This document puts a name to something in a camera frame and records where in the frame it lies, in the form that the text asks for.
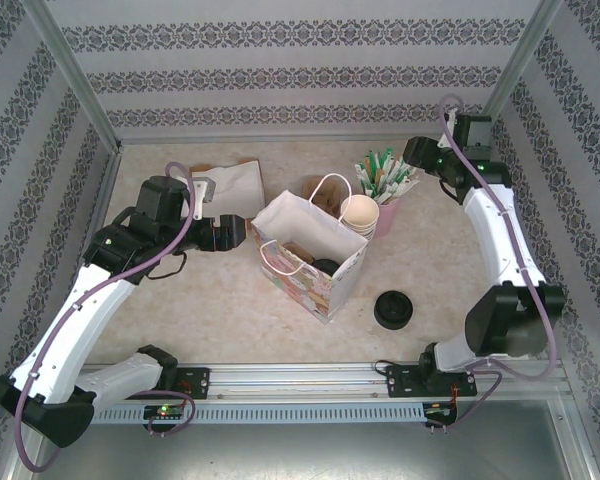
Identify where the black cup lid stack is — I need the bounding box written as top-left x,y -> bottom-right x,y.
373,289 -> 414,332

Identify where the white paper carrier bag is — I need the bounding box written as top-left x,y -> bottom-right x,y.
249,173 -> 370,326

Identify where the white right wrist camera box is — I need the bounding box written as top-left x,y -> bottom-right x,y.
437,110 -> 456,150

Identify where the long aluminium base rail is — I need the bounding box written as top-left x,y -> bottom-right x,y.
77,363 -> 566,401

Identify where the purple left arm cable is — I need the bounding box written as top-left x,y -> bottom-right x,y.
14,162 -> 204,474

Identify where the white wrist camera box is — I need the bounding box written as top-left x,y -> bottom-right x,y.
437,110 -> 456,150
193,178 -> 217,221

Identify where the white slotted cable duct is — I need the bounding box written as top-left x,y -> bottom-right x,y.
92,403 -> 426,425

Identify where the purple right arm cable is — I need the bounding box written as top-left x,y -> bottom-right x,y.
427,94 -> 562,436

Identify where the aluminium side rail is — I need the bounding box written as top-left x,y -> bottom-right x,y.
49,147 -> 124,365

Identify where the pink straw holder cup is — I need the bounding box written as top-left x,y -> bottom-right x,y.
374,197 -> 401,237

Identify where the aluminium frame post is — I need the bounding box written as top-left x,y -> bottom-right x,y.
482,0 -> 566,121
22,0 -> 126,154

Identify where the grey metal sheet panel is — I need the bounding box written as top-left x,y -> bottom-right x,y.
9,422 -> 594,480

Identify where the flat folded paper bag stack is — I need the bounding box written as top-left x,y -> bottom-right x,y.
188,158 -> 266,220

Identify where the white paper cup stack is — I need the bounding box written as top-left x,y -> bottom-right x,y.
339,194 -> 380,240

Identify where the brown cardboard cup carrier stack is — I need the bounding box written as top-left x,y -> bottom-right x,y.
302,174 -> 351,221

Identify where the small circuit board green LED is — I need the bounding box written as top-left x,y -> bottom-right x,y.
144,404 -> 187,420

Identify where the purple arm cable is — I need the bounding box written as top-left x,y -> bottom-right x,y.
14,162 -> 204,474
427,94 -> 562,436

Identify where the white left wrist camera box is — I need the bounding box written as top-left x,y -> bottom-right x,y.
193,178 -> 217,221

